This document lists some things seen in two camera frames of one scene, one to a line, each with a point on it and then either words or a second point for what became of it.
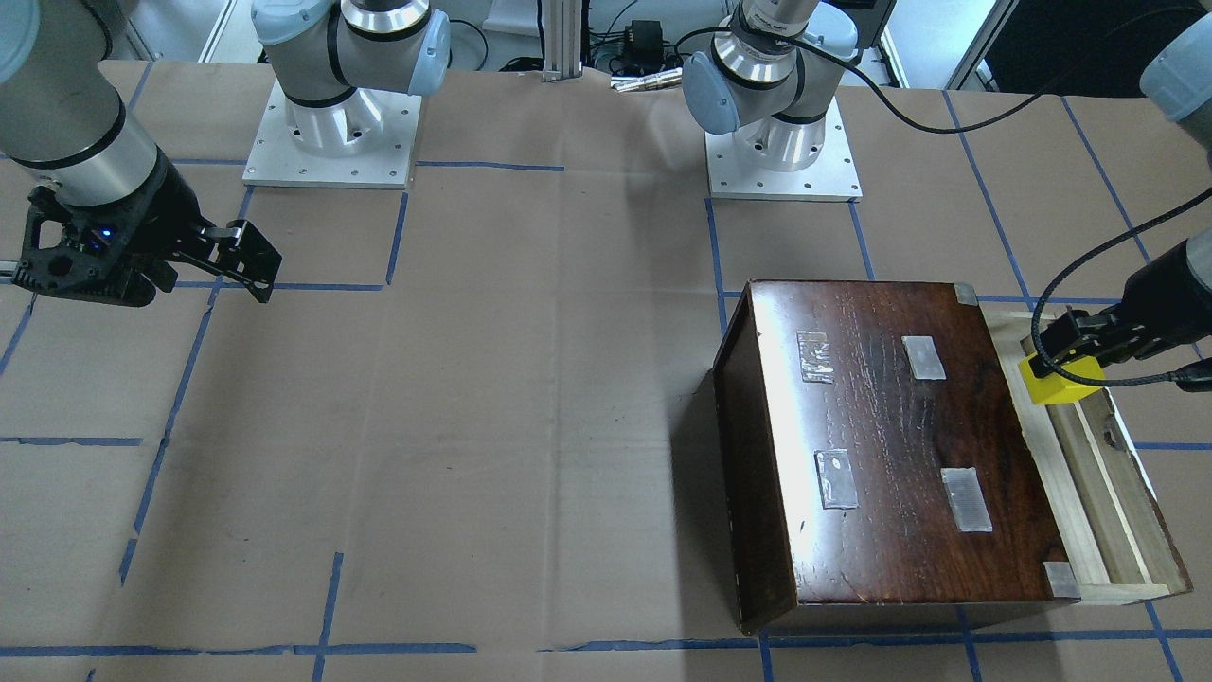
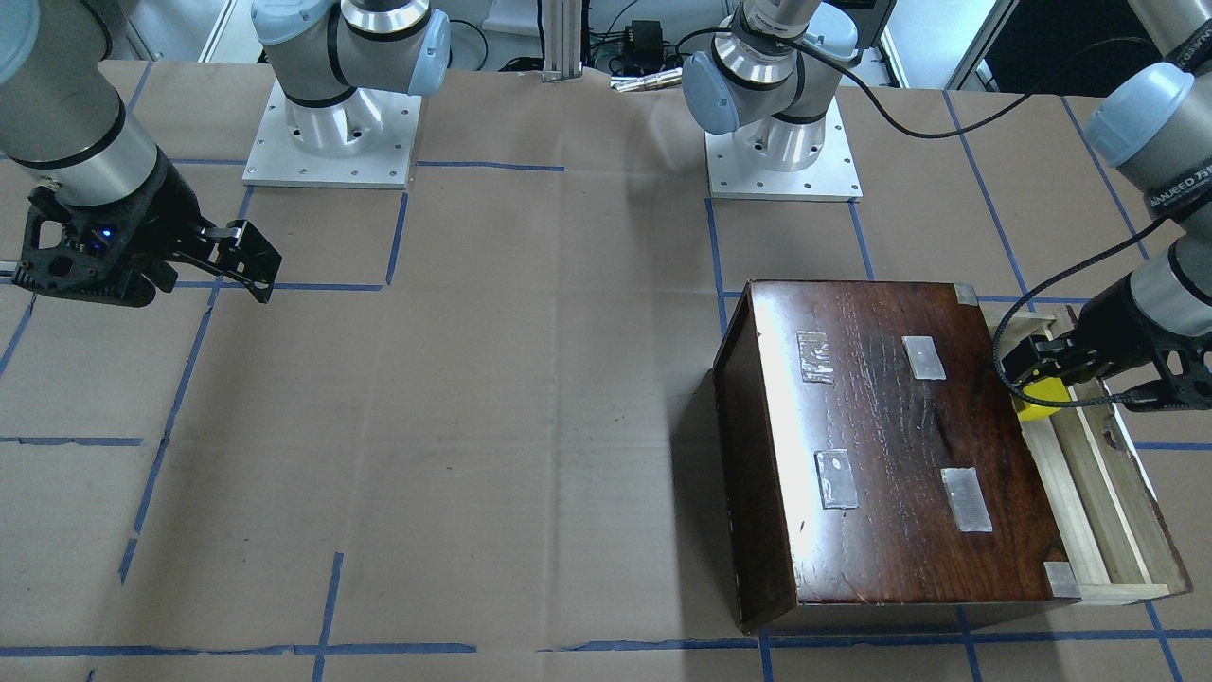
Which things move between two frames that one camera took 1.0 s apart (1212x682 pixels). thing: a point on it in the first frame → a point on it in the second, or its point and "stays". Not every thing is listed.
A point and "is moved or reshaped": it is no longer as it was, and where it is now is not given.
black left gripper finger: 240,252 stays
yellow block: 1055,386 is moved or reshaped
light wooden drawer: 1106,507 stays
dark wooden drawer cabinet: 877,471 stays
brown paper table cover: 473,435 stays
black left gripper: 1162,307 → 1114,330
